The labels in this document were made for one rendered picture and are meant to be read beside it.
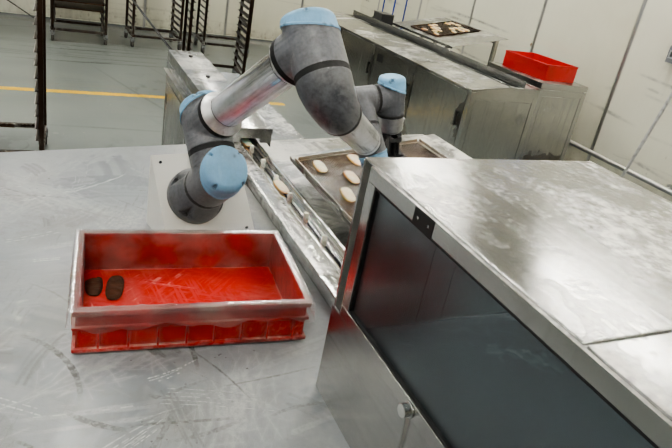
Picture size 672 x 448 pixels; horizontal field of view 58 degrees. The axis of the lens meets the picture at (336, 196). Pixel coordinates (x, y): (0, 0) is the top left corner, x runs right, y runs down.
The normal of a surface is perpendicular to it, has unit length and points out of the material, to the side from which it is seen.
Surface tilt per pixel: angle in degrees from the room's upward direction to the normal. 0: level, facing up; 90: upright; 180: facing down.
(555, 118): 90
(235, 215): 48
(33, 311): 0
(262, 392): 0
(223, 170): 56
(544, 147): 90
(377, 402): 90
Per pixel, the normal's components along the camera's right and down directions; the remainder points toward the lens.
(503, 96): 0.40, 0.43
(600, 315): 0.18, -0.90
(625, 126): -0.90, 0.01
